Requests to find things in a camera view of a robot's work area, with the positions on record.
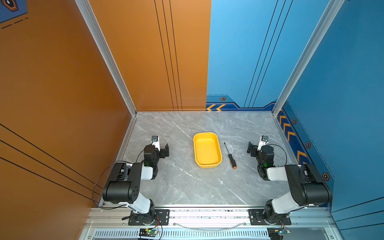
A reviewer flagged black orange handled screwdriver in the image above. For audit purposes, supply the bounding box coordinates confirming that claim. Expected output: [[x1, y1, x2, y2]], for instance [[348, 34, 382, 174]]
[[224, 142, 237, 169]]

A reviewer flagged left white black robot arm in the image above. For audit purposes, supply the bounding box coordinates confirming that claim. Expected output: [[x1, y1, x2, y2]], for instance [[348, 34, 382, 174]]
[[103, 144, 170, 226]]

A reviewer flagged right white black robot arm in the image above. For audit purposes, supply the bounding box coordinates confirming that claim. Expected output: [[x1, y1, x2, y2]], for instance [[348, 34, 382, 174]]
[[247, 141, 333, 225]]

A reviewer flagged yellow plastic bin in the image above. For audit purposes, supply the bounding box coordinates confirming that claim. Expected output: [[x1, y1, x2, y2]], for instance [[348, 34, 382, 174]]
[[193, 132, 223, 169]]

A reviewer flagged right circuit board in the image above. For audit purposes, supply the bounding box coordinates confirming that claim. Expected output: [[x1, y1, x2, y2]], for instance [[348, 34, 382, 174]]
[[267, 228, 290, 240]]

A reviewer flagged left green circuit board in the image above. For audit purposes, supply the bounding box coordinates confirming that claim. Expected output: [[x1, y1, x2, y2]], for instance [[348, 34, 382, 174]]
[[139, 229, 159, 240]]

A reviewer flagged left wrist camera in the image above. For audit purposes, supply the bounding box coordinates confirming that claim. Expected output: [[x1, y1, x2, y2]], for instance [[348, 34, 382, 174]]
[[151, 136, 160, 151]]

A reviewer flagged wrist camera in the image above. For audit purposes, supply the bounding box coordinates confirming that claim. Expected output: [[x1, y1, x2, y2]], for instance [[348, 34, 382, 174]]
[[151, 136, 160, 151], [258, 135, 269, 151]]

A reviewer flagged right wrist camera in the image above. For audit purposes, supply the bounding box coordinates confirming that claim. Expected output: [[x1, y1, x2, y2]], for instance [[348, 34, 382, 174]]
[[258, 135, 269, 151]]

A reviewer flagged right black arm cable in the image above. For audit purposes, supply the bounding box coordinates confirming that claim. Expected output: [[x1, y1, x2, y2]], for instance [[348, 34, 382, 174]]
[[267, 143, 288, 166]]

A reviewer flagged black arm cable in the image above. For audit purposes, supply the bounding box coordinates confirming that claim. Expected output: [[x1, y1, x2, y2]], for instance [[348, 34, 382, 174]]
[[267, 143, 288, 166], [91, 149, 145, 210]]

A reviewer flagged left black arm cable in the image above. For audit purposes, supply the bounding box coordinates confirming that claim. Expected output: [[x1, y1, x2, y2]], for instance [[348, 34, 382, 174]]
[[91, 149, 145, 210]]

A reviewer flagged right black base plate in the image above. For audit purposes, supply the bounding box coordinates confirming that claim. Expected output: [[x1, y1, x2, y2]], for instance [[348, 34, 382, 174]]
[[248, 209, 292, 226]]

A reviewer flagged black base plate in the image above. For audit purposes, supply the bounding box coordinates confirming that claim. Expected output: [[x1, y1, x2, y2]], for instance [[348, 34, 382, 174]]
[[128, 209, 170, 226], [248, 209, 292, 226]]

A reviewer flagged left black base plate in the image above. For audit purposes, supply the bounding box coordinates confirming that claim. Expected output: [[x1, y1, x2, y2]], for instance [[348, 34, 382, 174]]
[[128, 209, 170, 226]]

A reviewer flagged clear cable on rail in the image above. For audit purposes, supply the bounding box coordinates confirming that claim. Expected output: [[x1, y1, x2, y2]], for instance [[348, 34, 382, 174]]
[[173, 221, 247, 232]]

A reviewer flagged aluminium front rail frame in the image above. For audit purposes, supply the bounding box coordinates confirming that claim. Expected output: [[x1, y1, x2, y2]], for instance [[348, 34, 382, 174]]
[[80, 205, 343, 240]]

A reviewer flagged left aluminium corner post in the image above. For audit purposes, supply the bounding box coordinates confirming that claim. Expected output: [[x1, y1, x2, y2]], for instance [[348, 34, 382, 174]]
[[75, 0, 137, 117]]

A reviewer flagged aluminium corner post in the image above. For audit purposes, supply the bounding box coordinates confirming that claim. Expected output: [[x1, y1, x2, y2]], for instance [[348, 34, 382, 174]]
[[272, 0, 345, 117], [75, 0, 137, 117]]

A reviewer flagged right aluminium corner post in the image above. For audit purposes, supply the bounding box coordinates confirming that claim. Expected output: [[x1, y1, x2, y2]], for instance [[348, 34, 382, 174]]
[[272, 0, 345, 117]]

